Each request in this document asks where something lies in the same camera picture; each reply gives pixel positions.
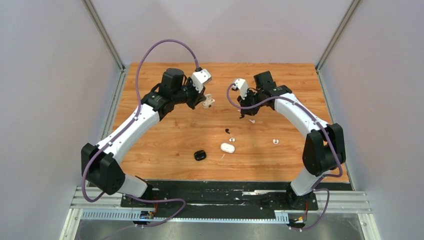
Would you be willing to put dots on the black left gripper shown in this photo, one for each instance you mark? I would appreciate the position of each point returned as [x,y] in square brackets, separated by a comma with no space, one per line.
[198,97]

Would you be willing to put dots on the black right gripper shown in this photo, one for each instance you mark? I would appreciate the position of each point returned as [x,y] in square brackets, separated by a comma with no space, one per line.
[243,103]

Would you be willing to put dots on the black glossy charging case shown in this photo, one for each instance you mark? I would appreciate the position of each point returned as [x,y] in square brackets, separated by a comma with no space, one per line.
[200,155]

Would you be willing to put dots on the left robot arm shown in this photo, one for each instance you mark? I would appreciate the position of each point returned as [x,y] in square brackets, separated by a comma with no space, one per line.
[100,163]

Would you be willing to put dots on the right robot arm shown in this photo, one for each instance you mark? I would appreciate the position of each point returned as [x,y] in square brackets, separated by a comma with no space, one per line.
[324,149]

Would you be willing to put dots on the white oval charging case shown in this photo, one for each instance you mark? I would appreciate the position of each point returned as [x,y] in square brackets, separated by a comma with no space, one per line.
[227,148]

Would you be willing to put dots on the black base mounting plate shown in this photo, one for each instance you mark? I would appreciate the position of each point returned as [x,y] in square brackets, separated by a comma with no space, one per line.
[219,201]

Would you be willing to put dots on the aluminium frame rail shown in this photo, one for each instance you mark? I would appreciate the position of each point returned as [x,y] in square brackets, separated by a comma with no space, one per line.
[339,202]

